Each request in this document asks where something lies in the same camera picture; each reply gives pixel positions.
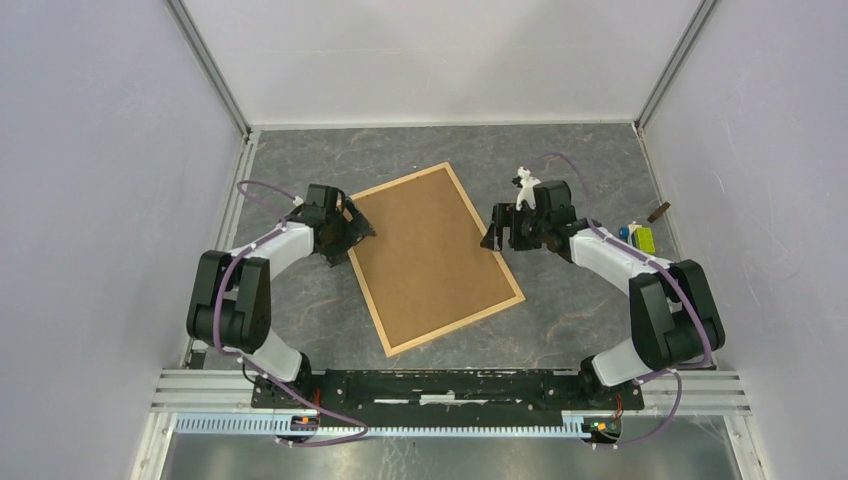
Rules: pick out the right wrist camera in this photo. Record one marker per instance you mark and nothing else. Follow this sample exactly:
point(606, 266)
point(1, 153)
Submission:
point(525, 182)

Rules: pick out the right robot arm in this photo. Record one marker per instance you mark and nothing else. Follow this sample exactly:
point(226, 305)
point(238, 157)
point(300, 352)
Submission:
point(674, 321)

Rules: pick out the blue white cable duct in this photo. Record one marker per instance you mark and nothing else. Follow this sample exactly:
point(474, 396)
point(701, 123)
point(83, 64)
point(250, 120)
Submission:
point(284, 425)

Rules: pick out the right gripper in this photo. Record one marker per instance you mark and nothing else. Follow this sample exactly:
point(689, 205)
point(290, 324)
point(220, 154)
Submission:
point(492, 240)

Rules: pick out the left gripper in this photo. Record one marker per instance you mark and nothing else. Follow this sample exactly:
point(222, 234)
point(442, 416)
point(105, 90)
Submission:
point(356, 231)

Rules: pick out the wooden picture frame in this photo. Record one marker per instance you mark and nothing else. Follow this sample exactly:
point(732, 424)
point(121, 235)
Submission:
point(384, 331)

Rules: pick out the toy car with green block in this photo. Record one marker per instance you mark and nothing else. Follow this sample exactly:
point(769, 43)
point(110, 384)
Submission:
point(639, 237)

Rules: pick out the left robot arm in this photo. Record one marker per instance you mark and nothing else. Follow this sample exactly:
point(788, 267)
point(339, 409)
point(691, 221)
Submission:
point(231, 306)

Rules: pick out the brown backing board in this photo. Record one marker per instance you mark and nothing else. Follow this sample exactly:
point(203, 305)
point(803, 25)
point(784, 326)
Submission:
point(430, 258)

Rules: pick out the small brown block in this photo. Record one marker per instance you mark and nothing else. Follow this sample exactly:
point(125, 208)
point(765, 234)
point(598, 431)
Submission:
point(658, 212)

